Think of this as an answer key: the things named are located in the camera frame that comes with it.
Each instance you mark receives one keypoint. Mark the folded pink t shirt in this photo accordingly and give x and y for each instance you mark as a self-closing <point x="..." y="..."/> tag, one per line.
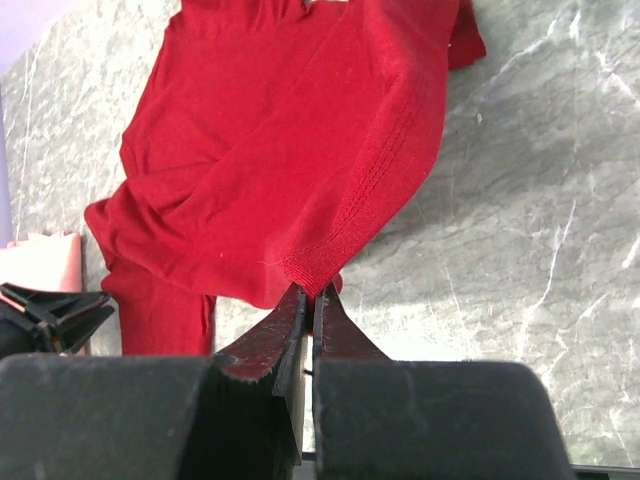
<point x="44" y="262"/>

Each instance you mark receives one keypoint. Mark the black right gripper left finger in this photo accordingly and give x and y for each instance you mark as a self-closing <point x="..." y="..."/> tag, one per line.
<point x="235" y="415"/>

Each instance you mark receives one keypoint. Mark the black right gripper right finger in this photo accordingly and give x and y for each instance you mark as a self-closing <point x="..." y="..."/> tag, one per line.
<point x="379" y="418"/>

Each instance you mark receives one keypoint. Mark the red t shirt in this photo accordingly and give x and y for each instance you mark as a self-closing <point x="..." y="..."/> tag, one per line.
<point x="272" y="142"/>

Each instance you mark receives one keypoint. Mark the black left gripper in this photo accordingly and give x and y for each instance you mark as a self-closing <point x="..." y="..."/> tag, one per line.
<point x="35" y="321"/>

